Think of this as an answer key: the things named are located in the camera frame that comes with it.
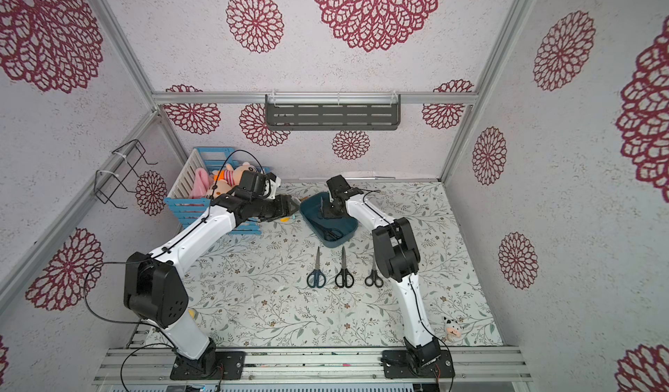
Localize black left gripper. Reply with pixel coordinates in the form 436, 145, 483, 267
252, 193, 299, 222

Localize blue handled scissors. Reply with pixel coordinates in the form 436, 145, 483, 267
307, 247, 327, 289

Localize small black scissors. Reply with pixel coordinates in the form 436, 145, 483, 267
364, 257, 384, 289

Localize large black scissors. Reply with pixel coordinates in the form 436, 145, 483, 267
315, 223, 344, 242

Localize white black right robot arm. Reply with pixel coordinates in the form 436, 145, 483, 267
322, 175, 442, 370

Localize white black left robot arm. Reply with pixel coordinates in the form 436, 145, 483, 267
123, 171, 300, 361

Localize teal plastic storage box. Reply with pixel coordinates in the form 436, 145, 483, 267
300, 192, 358, 248

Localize front pink pig plush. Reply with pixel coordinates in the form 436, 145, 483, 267
207, 180, 233, 200

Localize pink pig plush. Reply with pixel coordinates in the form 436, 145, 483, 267
207, 180, 233, 200
213, 162, 256, 187

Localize rear pink pig plush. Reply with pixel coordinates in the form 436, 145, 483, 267
213, 162, 256, 187

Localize pink fluffy plush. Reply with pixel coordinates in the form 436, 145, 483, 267
189, 167, 212, 199

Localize small cow figurine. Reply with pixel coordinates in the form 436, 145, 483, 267
444, 317, 462, 340

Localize grey wall shelf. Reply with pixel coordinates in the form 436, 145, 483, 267
265, 95, 402, 132

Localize black wire wall rack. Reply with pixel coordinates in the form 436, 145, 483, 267
92, 139, 157, 210

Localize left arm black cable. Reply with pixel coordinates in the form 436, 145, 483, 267
83, 260, 181, 341

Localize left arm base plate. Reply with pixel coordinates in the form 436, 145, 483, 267
170, 340, 247, 381

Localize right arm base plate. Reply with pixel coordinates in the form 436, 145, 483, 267
381, 337, 456, 379

